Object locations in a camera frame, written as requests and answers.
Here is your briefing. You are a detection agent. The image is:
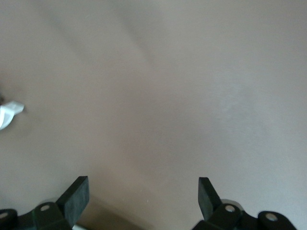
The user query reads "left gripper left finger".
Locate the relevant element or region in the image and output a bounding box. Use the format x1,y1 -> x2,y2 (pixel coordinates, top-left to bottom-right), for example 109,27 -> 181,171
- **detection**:
0,176 -> 90,230

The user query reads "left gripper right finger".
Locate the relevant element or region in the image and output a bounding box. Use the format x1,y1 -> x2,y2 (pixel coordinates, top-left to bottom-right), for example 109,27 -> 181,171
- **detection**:
191,177 -> 297,230

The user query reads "brown table mat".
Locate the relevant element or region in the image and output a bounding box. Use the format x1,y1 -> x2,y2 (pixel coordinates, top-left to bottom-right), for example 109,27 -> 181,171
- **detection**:
0,0 -> 307,230

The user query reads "white curved plastic piece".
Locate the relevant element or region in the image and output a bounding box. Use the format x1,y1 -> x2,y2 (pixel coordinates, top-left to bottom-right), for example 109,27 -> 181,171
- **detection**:
0,100 -> 25,131

